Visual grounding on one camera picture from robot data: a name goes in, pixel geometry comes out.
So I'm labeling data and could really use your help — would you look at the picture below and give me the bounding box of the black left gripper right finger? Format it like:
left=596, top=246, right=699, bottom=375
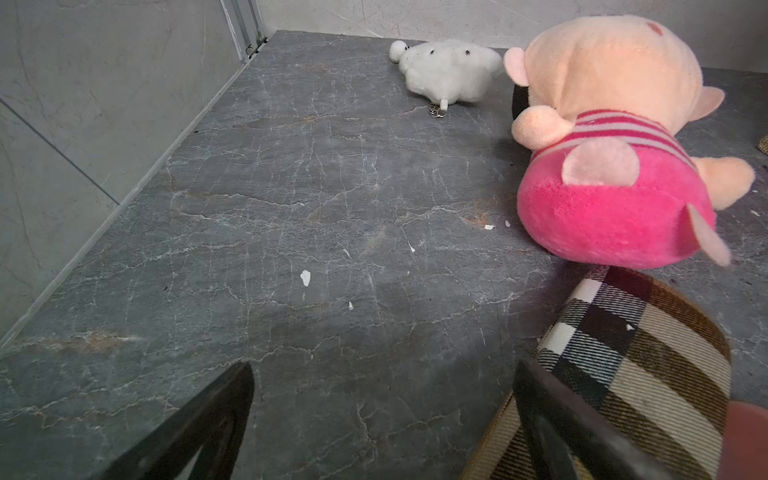
left=513, top=360, right=675, bottom=480

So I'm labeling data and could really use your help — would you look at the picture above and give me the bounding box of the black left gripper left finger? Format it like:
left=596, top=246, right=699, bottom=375
left=93, top=362, right=255, bottom=479

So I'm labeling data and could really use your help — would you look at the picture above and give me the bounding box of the plaid fabric pouch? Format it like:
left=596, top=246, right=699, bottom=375
left=463, top=266, right=731, bottom=479

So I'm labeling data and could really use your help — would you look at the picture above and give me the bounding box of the pink plush doll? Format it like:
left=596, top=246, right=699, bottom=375
left=503, top=15, right=755, bottom=269

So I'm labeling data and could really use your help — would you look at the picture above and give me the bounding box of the white fluffy plush toy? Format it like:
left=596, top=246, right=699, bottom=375
left=388, top=39, right=503, bottom=111

